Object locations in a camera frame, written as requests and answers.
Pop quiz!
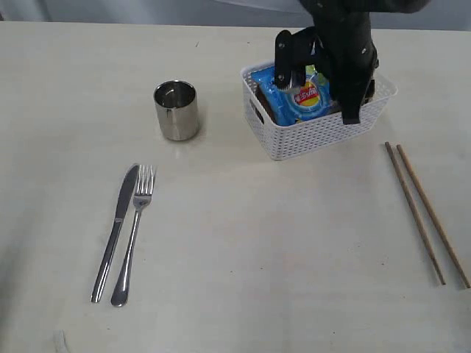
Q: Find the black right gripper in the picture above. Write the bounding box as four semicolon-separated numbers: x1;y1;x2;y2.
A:
312;12;379;125

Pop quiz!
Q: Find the blue chips snack bag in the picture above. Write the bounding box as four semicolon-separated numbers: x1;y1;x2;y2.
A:
251;65;339;126

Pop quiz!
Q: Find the brown wooden chopstick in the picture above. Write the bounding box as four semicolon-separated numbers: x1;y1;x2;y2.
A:
396;144;470;289
384;141;446;285

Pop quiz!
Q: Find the white perforated plastic basket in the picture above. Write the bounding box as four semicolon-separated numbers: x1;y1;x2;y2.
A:
240;62;397;161

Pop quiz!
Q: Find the stainless steel cup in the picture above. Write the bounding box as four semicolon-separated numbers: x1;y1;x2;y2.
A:
153;80;200;141

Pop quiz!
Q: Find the stainless steel fork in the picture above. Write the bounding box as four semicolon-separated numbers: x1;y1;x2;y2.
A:
110;165;156;307

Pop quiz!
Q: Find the stainless steel table knife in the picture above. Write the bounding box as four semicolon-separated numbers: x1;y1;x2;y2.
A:
91;164;139;303

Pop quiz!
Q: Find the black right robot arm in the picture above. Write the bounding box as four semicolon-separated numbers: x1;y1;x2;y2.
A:
301;0;429;125

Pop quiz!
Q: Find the round brown wooden plate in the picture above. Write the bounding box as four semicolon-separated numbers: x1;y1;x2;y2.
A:
255;85;276;123

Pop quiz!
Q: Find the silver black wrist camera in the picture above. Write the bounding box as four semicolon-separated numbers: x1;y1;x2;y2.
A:
274;26;319;92

